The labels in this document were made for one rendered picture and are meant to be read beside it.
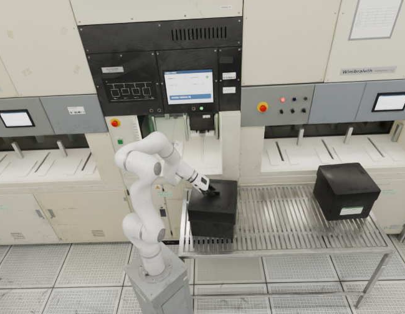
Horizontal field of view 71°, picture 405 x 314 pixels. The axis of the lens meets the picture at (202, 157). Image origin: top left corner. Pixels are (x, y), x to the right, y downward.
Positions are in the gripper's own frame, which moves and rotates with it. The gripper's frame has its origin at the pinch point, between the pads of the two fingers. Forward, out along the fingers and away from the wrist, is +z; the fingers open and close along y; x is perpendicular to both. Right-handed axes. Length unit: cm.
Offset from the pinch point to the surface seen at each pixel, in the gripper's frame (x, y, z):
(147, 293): 41, -54, -2
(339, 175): -56, 25, 59
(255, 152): -20.6, 39.3, 17.2
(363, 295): -18, -12, 135
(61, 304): 159, -36, -13
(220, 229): 8.6, -13.8, 18.1
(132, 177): 58, 26, -34
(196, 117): 14, 84, -19
